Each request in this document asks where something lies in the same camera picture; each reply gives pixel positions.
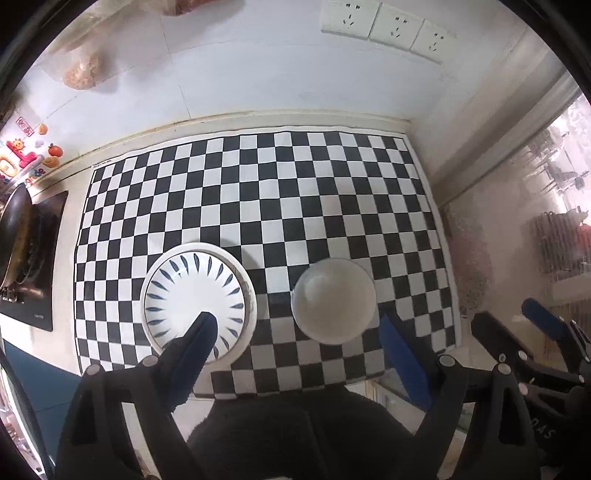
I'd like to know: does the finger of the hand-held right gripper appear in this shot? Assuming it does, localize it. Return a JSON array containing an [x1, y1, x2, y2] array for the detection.
[[521, 298, 591, 364], [470, 311, 588, 394]]

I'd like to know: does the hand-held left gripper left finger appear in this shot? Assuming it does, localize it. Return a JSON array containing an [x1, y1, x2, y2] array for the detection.
[[58, 311, 219, 480]]

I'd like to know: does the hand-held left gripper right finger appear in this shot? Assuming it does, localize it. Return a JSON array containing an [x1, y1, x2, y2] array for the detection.
[[379, 314, 540, 480]]

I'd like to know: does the white floral plate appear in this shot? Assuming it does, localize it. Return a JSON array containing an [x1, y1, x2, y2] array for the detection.
[[140, 242, 258, 366]]

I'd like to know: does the plain white bowl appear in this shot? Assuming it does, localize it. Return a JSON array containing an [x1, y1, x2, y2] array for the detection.
[[291, 258, 378, 345]]

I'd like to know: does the frosted patterned glass door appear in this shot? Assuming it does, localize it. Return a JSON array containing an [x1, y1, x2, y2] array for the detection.
[[438, 90, 591, 370]]

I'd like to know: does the black fuzzy clothing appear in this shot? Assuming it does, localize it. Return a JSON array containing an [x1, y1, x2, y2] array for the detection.
[[186, 387, 419, 480]]

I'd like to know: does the black white checkered mat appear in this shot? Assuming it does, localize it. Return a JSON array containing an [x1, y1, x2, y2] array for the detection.
[[73, 124, 463, 401]]

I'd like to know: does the blue cabinet front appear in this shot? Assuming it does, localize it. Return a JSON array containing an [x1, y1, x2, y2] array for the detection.
[[0, 335, 86, 418]]

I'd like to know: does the black gas stove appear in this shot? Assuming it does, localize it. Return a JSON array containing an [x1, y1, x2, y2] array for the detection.
[[0, 190, 70, 333]]

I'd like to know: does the dark metal wok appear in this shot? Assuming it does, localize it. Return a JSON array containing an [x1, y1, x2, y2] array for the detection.
[[0, 184, 37, 288]]

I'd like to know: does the clear plastic food bag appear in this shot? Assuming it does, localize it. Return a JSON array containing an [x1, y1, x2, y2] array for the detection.
[[41, 25, 122, 92]]

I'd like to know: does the metal wire rack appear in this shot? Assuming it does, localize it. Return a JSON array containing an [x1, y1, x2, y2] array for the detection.
[[530, 209, 591, 278]]

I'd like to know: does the black cable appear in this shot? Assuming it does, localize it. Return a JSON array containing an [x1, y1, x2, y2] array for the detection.
[[0, 342, 54, 480]]

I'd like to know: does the group of colourful wall stickers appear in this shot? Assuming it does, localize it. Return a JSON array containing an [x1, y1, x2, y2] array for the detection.
[[0, 105, 65, 186]]

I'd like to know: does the white wall socket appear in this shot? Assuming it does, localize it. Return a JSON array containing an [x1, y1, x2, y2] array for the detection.
[[369, 4, 426, 49], [320, 0, 382, 39], [410, 19, 458, 65]]

